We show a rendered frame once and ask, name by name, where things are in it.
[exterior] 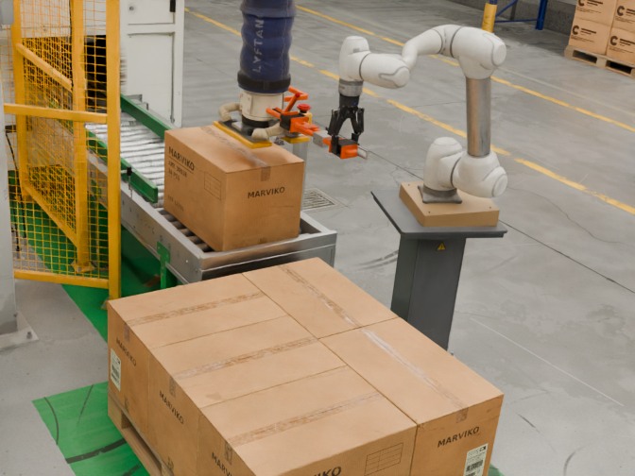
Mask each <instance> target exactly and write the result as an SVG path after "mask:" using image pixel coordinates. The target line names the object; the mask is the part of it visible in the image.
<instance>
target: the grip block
mask: <svg viewBox="0 0 635 476"><path fill-rule="evenodd" d="M280 119H281V122H280V127H281V128H284V129H286V130H288V131H289V130H290V132H296V131H300V130H298V129H297V128H295V127H294V124H295V123H298V124H300V125H301V124H302V122H306V123H308V121H309V117H308V116H306V115H305V114H303V113H301V112H299V114H298V111H289V112H281V115H280Z"/></svg>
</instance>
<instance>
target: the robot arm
mask: <svg viewBox="0 0 635 476"><path fill-rule="evenodd" d="M436 54H441V55H442V56H446V57H450V58H453V59H457V60H458V62H459V64H460V66H461V68H462V71H463V73H464V75H465V76H466V115H467V149H466V150H465V151H462V146H461V145H460V143H459V142H458V141H456V140H455V139H453V138H449V137H442V138H437V139H436V140H435V141H434V142H433V143H432V144H431V145H430V147H429V149H428V152H427V155H426V159H425V165H424V182H423V184H418V187H417V188H418V189H419V190H420V194H421V197H422V203H425V204H428V203H455V204H461V203H462V199H461V198H460V197H459V194H458V192H457V189H458V190H460V191H462V192H465V193H467V194H469V195H472V196H478V197H483V198H493V197H495V196H499V195H500V194H501V193H502V192H503V191H504V190H505V188H506V185H507V175H506V171H505V170H504V168H503V167H501V166H500V163H499V161H498V159H497V155H496V153H495V152H494V151H493V150H492V149H491V148H490V76H491V75H492V73H493V72H494V69H495V68H497V67H499V66H500V65H501V64H502V63H503V61H504V60H505V58H506V46H505V43H504V42H503V41H502V40H501V39H500V38H498V37H497V36H495V35H494V34H492V33H489V32H487V31H485V30H481V29H478V28H473V27H465V26H461V25H440V26H436V27H434V28H432V29H429V30H427V31H425V32H423V33H422V34H420V35H419V36H417V37H415V38H413V39H411V40H410V41H408V42H407V43H406V44H405V45H404V46H403V51H402V56H400V55H398V54H373V53H371V52H370V51H369V45H368V43H367V40H366V39H365V38H363V37H358V36H350V37H348V38H346V39H345V40H344V42H343V44H342V47H341V51H340V56H339V64H338V70H339V85H338V91H339V92H340V95H339V108H338V109H337V110H332V117H331V121H330V125H329V128H328V132H327V134H328V135H330V136H332V140H331V145H332V151H331V153H333V154H335V155H337V148H338V140H339V137H337V135H338V133H339V130H340V129H341V127H342V125H343V123H344V122H345V121H346V119H348V118H350V119H351V122H352V128H353V132H354V133H352V140H354V141H356V142H357V143H358V139H359V135H361V132H362V133H363V132H364V110H365V109H364V108H362V107H358V105H359V98H360V94H362V90H363V83H364V80H365V81H367V82H369V83H371V84H373V85H376V86H379V87H383V88H387V89H400V88H402V87H403V86H405V85H406V84H407V82H408V80H409V78H410V71H411V70H412V69H413V68H414V67H415V65H416V61H417V55H436ZM356 113H357V118H356V115H355V114H356ZM337 117H338V119H337ZM341 117H343V118H341ZM356 119H357V121H356ZM336 121H337V122H336Z"/></svg>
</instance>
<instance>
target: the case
mask: <svg viewBox="0 0 635 476"><path fill-rule="evenodd" d="M304 164H305V161H304V160H302V159H300V158H299V157H297V156H295V155H293V154H292V153H290V152H288V151H287V150H285V149H283V148H281V147H280V146H278V145H276V144H274V143H272V146H269V147H261V148H254V149H251V148H249V147H248V146H246V145H245V144H242V143H241V142H239V141H237V140H236V139H234V138H233V137H232V136H230V135H229V134H227V133H225V132H224V131H222V130H221V129H219V128H217V127H215V126H206V127H189V128H181V129H172V130H166V131H165V132H164V187H163V208H164V209H165V210H166V211H168V212H169V213H170V214H172V215H173V216H174V217H175V218H176V219H178V220H179V221H180V222H181V223H182V224H183V225H184V226H185V227H186V228H188V229H189V230H190V231H192V232H193V233H194V234H195V235H196V236H197V237H199V238H200V239H201V240H202V241H204V242H205V243H206V244H207V245H208V246H210V247H211V248H212V249H213V250H215V251H216V252H221V251H227V250H232V249H237V248H241V247H251V246H256V245H260V244H265V243H271V242H276V241H281V240H285V239H290V238H296V237H299V229H300V208H301V197H302V185H303V175H304Z"/></svg>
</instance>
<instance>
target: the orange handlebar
mask: <svg viewBox="0 0 635 476"><path fill-rule="evenodd" d="M288 91H289V92H290V93H292V94H295V93H296V92H299V93H300V97H299V99H298V100H307V99H308V94H307V93H304V92H302V91H300V90H298V89H296V88H294V87H292V86H289V90H288ZM293 96H294V95H289V96H285V97H284V102H288V101H291V99H292V97H293ZM298 100H297V101H298ZM266 112H267V113H269V114H271V115H273V116H275V117H276V118H278V119H280V115H281V114H280V113H278V112H276V111H274V110H272V109H270V108H267V109H266ZM280 120H281V119H280ZM294 128H297V129H298V130H300V133H302V134H304V135H305V136H307V135H309V136H311V137H313V132H315V131H322V130H320V129H318V128H319V127H318V126H316V125H314V124H308V123H306V122H302V124H301V125H300V124H298V123H295V124H294ZM322 142H323V143H324V144H326V145H329V144H330V140H328V139H326V138H325V139H323V141H322ZM356 153H357V149H348V150H346V151H345V154H346V155H348V156H352V155H355V154H356Z"/></svg>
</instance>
